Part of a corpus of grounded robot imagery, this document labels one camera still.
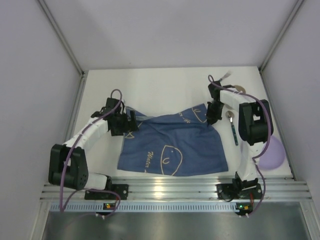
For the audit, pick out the perforated cable duct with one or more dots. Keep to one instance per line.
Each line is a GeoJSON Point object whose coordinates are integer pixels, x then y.
{"type": "Point", "coordinates": [148, 207]}

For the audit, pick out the purple plate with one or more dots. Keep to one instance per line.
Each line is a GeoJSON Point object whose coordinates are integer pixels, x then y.
{"type": "Point", "coordinates": [274, 156]}

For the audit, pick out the beige cup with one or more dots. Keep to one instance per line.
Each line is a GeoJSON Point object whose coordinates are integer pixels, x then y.
{"type": "Point", "coordinates": [240, 89]}

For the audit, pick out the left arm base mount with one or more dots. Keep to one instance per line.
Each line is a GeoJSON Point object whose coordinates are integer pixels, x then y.
{"type": "Point", "coordinates": [113, 192]}

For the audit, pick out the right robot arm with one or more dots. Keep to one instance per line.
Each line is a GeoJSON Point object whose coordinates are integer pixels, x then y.
{"type": "Point", "coordinates": [255, 125]}

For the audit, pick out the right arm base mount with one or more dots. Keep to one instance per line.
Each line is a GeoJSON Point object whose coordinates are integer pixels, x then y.
{"type": "Point", "coordinates": [239, 189]}

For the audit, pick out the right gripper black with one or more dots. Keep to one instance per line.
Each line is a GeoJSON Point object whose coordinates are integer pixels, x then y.
{"type": "Point", "coordinates": [214, 110]}

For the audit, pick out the aluminium rail frame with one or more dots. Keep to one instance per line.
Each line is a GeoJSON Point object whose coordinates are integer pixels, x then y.
{"type": "Point", "coordinates": [153, 189]}

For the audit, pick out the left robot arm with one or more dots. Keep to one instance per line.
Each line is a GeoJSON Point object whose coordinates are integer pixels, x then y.
{"type": "Point", "coordinates": [68, 163]}

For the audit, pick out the spoon with green handle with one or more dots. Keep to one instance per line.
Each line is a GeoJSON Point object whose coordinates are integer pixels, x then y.
{"type": "Point", "coordinates": [230, 115]}

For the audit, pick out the blue cloth placemat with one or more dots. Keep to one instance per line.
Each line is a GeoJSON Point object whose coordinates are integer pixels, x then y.
{"type": "Point", "coordinates": [181, 145]}

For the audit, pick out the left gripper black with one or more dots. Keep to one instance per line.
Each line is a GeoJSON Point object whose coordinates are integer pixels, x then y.
{"type": "Point", "coordinates": [128, 122]}

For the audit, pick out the fork with green handle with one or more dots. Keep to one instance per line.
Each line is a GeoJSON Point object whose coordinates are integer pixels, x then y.
{"type": "Point", "coordinates": [226, 75]}

